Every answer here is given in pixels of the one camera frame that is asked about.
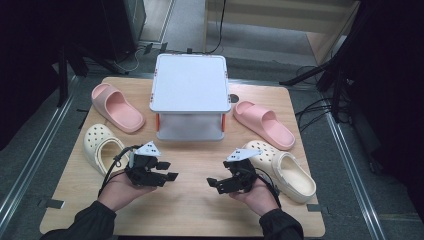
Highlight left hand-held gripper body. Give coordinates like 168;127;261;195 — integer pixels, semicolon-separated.
124;140;166;188

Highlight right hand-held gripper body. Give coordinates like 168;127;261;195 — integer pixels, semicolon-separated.
216;148;263;195

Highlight cream clog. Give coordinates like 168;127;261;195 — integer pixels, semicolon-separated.
82;123;132;177
241;139;317;204

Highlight pink slipper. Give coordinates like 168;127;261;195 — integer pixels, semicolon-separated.
232;100;297;152
91;83;146;135

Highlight white shoe rack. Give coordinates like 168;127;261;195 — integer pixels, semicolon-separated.
149;53;233;143

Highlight person's left hand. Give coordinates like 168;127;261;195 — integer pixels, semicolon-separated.
97;171;158;213

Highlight black floor tape strip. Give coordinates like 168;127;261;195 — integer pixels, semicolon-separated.
76;108;90;130

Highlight black metal stand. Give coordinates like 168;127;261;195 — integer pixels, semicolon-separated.
56;41;129;108
279;49;354;124

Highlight dark cabinet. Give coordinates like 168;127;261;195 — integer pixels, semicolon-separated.
99;0;148;63

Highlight light wooden furniture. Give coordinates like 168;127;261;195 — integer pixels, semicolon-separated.
203;0;363;66

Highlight left hand-held gripper black cable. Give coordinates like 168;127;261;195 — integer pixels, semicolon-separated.
98;144;141;198

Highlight hand-held gripper black cable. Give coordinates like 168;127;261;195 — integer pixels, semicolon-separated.
254;167;283;209
98;144;141;198

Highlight right hand-held gripper black cable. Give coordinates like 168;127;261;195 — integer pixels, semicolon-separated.
254;167;283;209

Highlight black floor cables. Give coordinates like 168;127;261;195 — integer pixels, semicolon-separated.
294;64;338;133

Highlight metal floor rail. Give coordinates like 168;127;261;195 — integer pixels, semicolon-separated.
0;75;80;228
324;109;388;240

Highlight white floor cable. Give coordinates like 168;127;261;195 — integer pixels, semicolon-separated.
113;48;145;73

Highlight black hanging cable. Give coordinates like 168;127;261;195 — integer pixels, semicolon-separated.
204;0;228;55

